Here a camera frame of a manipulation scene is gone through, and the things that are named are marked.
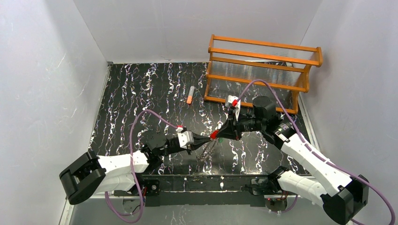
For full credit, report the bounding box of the red key tag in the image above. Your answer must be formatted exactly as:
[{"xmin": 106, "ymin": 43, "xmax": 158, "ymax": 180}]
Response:
[{"xmin": 210, "ymin": 130, "xmax": 219, "ymax": 139}]

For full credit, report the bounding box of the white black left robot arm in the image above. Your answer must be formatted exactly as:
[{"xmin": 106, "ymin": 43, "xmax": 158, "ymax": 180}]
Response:
[{"xmin": 59, "ymin": 131, "xmax": 211, "ymax": 205}]

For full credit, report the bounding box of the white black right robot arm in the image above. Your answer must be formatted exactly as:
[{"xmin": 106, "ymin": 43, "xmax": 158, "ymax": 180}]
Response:
[{"xmin": 211, "ymin": 95, "xmax": 369, "ymax": 225}]

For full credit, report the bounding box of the grey orange marker pen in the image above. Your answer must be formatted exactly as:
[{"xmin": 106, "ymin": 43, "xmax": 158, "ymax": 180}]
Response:
[{"xmin": 186, "ymin": 86, "xmax": 195, "ymax": 105}]

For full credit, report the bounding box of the orange wooden two-tier shelf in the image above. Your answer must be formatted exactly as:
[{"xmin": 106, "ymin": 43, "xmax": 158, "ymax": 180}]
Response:
[{"xmin": 204, "ymin": 34, "xmax": 323, "ymax": 114}]

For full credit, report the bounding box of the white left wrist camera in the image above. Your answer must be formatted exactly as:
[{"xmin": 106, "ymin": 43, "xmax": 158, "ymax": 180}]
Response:
[{"xmin": 176, "ymin": 126, "xmax": 194, "ymax": 149}]

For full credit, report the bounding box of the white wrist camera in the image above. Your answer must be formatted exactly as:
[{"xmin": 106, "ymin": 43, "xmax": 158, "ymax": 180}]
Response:
[
  {"xmin": 176, "ymin": 126, "xmax": 194, "ymax": 149},
  {"xmin": 224, "ymin": 95, "xmax": 241, "ymax": 121}
]

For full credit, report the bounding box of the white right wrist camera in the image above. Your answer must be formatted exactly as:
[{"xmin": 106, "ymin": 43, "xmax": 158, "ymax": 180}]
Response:
[{"xmin": 224, "ymin": 95, "xmax": 241, "ymax": 121}]

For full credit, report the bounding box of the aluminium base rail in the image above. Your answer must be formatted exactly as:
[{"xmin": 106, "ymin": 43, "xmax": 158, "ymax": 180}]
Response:
[{"xmin": 61, "ymin": 175, "xmax": 334, "ymax": 225}]

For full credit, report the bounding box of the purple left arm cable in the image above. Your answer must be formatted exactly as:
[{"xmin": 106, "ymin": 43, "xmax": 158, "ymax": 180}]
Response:
[{"xmin": 105, "ymin": 109, "xmax": 181, "ymax": 224}]

